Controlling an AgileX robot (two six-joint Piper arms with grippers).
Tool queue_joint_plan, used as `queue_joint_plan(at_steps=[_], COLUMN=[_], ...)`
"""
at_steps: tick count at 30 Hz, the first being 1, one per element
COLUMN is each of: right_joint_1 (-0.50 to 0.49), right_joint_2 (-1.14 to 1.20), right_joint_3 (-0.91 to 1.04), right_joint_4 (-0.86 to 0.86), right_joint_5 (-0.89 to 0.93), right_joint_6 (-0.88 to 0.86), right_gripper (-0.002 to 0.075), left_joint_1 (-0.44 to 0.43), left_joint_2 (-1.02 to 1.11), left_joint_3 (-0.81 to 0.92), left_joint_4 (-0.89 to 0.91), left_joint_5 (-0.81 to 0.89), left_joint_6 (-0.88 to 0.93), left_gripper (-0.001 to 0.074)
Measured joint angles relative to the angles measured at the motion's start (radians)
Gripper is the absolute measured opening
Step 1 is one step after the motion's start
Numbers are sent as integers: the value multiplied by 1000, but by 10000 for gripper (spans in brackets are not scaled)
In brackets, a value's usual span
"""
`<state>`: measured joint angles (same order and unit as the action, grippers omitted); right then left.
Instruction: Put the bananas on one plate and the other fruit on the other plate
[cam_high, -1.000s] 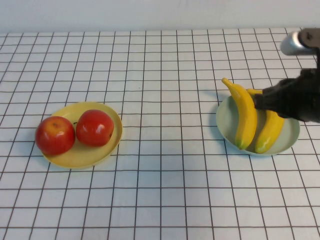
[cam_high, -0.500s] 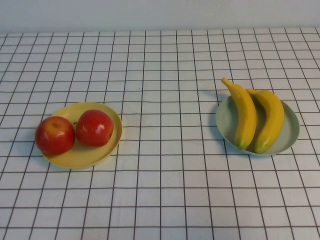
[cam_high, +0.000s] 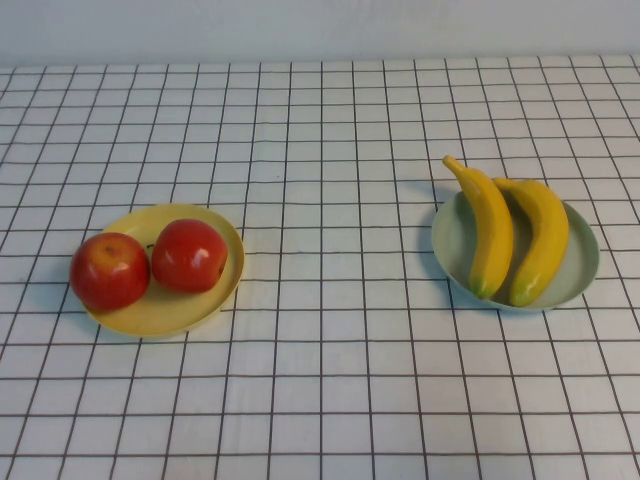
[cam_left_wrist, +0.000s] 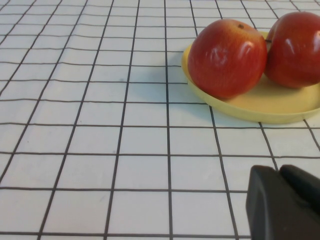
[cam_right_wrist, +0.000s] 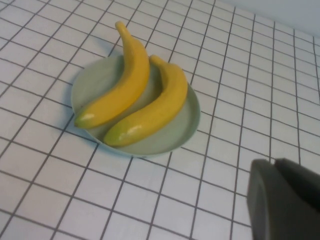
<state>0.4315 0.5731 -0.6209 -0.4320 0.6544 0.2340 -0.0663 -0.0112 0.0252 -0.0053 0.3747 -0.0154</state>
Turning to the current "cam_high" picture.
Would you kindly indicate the dark red apple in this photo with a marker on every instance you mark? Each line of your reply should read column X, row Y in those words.
column 190, row 255

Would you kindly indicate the yellow banana with thin stem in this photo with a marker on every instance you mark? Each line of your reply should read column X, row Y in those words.
column 492, row 235

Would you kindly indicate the red apple with yellow top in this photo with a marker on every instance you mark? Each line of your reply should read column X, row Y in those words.
column 110, row 275

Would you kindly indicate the yellow banana with green end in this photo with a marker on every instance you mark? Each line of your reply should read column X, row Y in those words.
column 547, row 235

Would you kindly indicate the yellow round plate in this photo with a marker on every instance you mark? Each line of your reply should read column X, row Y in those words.
column 185, row 315

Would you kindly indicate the pale blue-green round plate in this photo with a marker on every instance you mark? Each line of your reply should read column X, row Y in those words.
column 580, row 260

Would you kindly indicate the white grid-pattern tablecloth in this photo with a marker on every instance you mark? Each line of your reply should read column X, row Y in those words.
column 320, row 400

